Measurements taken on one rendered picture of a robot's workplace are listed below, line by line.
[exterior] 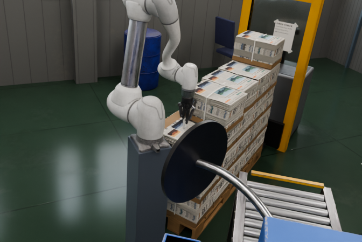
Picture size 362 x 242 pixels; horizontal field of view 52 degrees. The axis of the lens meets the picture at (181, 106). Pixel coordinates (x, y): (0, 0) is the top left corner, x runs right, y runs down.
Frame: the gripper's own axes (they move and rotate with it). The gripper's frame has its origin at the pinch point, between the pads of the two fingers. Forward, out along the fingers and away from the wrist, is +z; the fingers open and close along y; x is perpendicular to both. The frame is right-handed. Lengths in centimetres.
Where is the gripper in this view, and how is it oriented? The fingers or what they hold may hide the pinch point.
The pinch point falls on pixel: (185, 123)
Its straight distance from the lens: 244.9
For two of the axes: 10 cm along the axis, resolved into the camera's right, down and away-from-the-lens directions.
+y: -8.5, -2.9, 4.3
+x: -5.2, 3.4, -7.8
